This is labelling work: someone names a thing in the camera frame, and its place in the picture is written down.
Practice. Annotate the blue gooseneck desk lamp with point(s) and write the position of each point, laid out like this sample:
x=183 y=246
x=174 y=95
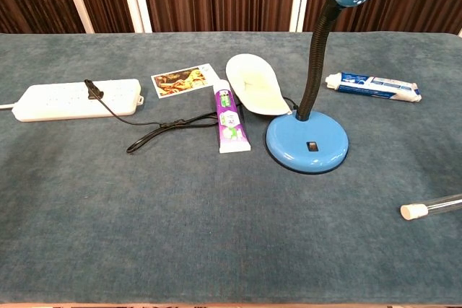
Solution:
x=307 y=136

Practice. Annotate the clear tube with white cap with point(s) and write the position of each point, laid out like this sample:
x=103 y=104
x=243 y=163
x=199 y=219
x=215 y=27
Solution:
x=418 y=210

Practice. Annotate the white power strip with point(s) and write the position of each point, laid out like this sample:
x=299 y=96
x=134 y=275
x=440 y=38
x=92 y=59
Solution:
x=72 y=100

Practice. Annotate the purple toothpaste tube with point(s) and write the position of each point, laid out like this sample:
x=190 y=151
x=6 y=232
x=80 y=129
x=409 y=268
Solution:
x=231 y=120

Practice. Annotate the blue-grey table cloth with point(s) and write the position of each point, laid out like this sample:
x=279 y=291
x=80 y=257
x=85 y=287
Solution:
x=180 y=221

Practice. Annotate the blue white toothpaste tube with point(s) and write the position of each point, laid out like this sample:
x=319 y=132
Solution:
x=375 y=86

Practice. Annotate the white oval dish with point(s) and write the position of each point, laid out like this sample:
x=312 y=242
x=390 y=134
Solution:
x=256 y=88

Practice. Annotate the food photo card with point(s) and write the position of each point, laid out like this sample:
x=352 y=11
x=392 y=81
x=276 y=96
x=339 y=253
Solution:
x=180 y=81

